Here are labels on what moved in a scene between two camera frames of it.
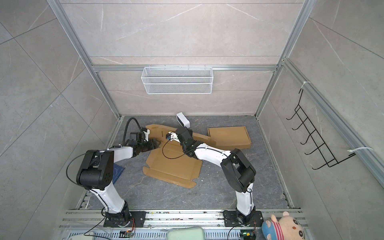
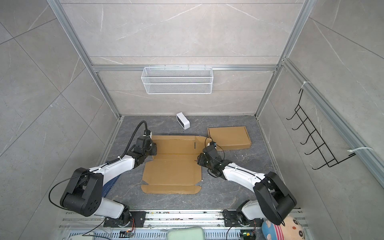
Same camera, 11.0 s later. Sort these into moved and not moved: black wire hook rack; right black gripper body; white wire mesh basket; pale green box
Moved: right black gripper body
Not moved: black wire hook rack; pale green box; white wire mesh basket
